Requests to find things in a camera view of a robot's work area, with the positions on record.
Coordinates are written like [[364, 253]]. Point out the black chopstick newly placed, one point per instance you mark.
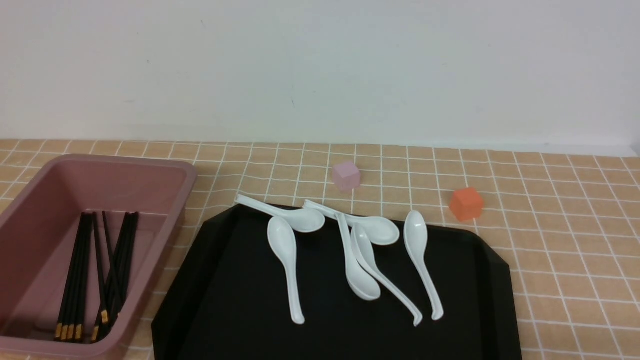
[[113, 273]]

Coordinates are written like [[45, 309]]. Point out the pink translucent cube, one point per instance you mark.
[[346, 176]]

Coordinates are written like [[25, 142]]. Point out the white spoon far left top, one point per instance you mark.
[[302, 220]]

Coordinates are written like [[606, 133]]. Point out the white spoon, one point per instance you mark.
[[302, 220], [415, 235], [381, 231]]

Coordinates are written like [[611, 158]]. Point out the white spoon left vertical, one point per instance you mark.
[[283, 243]]

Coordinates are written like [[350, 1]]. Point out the white spoon centre diagonal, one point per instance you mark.
[[365, 256]]

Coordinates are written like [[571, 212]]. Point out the white spoon centre top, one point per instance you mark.
[[381, 231]]

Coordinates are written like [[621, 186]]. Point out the white spoon right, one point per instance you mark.
[[415, 235]]

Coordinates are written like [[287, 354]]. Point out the white spoon centre bowl down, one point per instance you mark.
[[361, 283]]

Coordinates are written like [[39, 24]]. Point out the orange cube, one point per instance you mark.
[[466, 204]]

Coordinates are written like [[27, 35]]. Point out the black plastic tray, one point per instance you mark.
[[229, 299]]

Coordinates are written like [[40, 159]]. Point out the black chopstick right pair outer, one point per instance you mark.
[[125, 256]]

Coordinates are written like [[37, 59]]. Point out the black chopstick pair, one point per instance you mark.
[[108, 281], [125, 256]]

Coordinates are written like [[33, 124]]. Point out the black chopstick right pair inner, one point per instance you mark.
[[108, 281]]

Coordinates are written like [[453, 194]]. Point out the checkered orange tablecloth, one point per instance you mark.
[[568, 225]]

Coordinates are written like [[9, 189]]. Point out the black chopstick gold tip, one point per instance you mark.
[[77, 312], [102, 316], [71, 314], [62, 321], [83, 272]]

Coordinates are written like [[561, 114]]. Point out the pink plastic bin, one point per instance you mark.
[[38, 231]]

